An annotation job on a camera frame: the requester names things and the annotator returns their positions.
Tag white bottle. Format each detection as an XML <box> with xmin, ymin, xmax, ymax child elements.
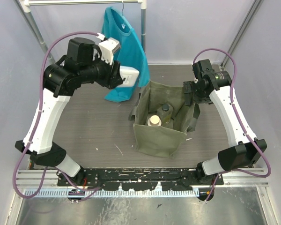
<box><xmin>118</xmin><ymin>66</ymin><xmax>140</xmax><ymax>88</ymax></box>

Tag clear bottle black cap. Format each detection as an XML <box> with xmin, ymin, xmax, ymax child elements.
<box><xmin>156</xmin><ymin>104</ymin><xmax>173</xmax><ymax>125</ymax></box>

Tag beige round bottle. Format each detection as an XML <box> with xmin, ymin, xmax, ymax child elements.
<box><xmin>147</xmin><ymin>115</ymin><xmax>162</xmax><ymax>127</ymax></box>

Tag olive canvas bag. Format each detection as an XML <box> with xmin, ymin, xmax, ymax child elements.
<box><xmin>129</xmin><ymin>81</ymin><xmax>200</xmax><ymax>158</ymax></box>

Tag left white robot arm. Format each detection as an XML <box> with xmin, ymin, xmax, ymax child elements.
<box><xmin>15</xmin><ymin>55</ymin><xmax>123</xmax><ymax>186</ymax></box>

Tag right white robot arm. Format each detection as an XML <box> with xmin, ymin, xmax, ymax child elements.
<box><xmin>184</xmin><ymin>69</ymin><xmax>267</xmax><ymax>185</ymax></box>

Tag teal t-shirt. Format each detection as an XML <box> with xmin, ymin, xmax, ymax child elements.
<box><xmin>102</xmin><ymin>7</ymin><xmax>150</xmax><ymax>103</ymax></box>

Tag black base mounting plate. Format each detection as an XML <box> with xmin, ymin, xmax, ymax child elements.
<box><xmin>71</xmin><ymin>167</ymin><xmax>216</xmax><ymax>191</ymax></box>

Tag white metal clothes rack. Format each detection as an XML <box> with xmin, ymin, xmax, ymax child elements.
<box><xmin>15</xmin><ymin>0</ymin><xmax>148</xmax><ymax>52</ymax></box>

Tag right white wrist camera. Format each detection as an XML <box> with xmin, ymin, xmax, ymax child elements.
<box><xmin>192</xmin><ymin>59</ymin><xmax>214</xmax><ymax>80</ymax></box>

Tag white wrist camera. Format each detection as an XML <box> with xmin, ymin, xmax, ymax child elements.
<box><xmin>97</xmin><ymin>33</ymin><xmax>120</xmax><ymax>65</ymax></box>
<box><xmin>192</xmin><ymin>59</ymin><xmax>214</xmax><ymax>80</ymax></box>

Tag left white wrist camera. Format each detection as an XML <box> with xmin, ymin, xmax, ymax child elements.
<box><xmin>97</xmin><ymin>33</ymin><xmax>120</xmax><ymax>65</ymax></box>

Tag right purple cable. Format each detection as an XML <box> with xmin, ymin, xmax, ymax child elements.
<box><xmin>193</xmin><ymin>48</ymin><xmax>272</xmax><ymax>202</ymax></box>

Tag white slotted cable duct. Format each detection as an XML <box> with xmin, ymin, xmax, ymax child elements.
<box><xmin>35</xmin><ymin>188</ymin><xmax>200</xmax><ymax>199</ymax></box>

